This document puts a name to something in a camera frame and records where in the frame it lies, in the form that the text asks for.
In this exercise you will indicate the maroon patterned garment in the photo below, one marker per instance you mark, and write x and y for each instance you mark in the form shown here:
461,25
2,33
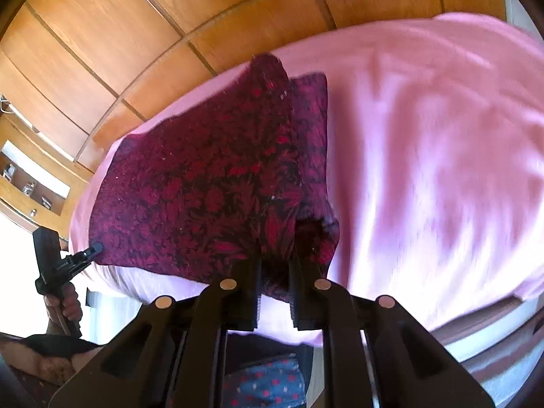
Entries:
191,178

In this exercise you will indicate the wooden panelled wardrobe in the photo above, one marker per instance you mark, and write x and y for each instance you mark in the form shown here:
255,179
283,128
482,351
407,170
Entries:
127,29

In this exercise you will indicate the blue dotted cloth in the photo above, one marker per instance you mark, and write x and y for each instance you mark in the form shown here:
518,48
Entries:
267,384

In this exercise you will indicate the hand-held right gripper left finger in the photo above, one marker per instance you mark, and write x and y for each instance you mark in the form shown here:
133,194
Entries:
244,306

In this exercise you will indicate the small glass jar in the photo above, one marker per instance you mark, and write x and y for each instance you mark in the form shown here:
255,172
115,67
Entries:
10,172
29,188

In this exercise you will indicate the person's black shorts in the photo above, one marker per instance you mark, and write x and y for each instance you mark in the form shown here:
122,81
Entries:
55,344

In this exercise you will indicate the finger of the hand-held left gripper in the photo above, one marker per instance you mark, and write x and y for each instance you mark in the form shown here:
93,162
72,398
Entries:
87,255

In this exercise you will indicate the person's left hand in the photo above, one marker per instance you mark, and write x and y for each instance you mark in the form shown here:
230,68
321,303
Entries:
70,306

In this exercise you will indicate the person's bare leg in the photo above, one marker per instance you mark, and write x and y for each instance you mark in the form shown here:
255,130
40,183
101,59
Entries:
38,363

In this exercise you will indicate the pink bed sheet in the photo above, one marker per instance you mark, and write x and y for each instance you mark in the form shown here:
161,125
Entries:
425,157

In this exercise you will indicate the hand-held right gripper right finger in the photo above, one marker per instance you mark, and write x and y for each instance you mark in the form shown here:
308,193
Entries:
304,306

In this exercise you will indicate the wooden shelf unit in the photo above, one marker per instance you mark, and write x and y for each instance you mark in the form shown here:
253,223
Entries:
42,187

